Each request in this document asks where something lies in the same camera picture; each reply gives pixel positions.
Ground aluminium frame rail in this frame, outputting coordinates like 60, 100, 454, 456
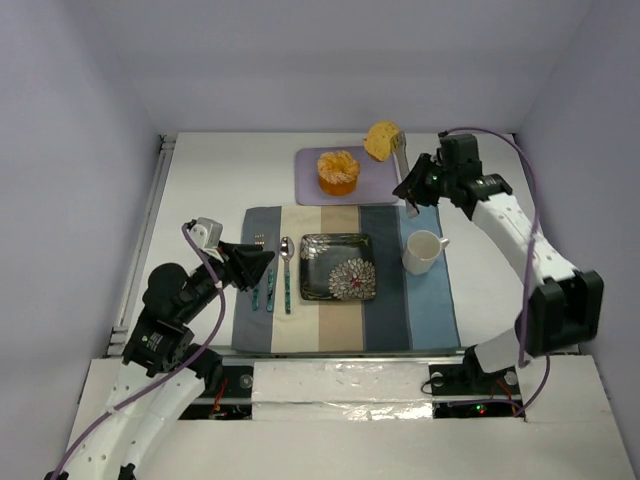
103, 134, 177, 358

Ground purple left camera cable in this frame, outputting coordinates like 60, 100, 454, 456
49, 222, 226, 479

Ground fork with teal handle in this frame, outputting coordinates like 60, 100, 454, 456
249, 232, 266, 312

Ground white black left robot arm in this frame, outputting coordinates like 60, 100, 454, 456
46, 242, 275, 479

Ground black floral square plate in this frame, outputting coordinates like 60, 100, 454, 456
299, 233, 377, 302

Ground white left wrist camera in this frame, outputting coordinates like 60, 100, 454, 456
187, 217, 223, 253

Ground round orange bundt cake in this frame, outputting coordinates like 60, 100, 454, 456
317, 150, 360, 196

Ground foil covered white panel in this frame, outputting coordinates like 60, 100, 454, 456
251, 361, 433, 422

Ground white ceramic mug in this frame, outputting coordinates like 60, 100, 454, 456
402, 230, 450, 275

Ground yellow bread slice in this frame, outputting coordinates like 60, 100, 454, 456
363, 121, 400, 162

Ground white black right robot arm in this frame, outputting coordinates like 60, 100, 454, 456
391, 129, 604, 393

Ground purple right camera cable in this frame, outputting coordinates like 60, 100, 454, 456
444, 126, 551, 416

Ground knife with teal handle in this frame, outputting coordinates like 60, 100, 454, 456
266, 268, 276, 313

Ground spoon with teal handle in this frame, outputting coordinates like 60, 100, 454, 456
279, 236, 295, 315

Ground striped cloth placemat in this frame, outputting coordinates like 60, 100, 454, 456
231, 206, 460, 353

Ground lavender plastic tray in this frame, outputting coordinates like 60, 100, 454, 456
294, 146, 399, 206

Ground silver metal tongs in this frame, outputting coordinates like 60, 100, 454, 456
392, 130, 419, 218

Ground purple camera cable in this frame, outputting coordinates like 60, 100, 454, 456
444, 126, 551, 416
49, 222, 226, 479

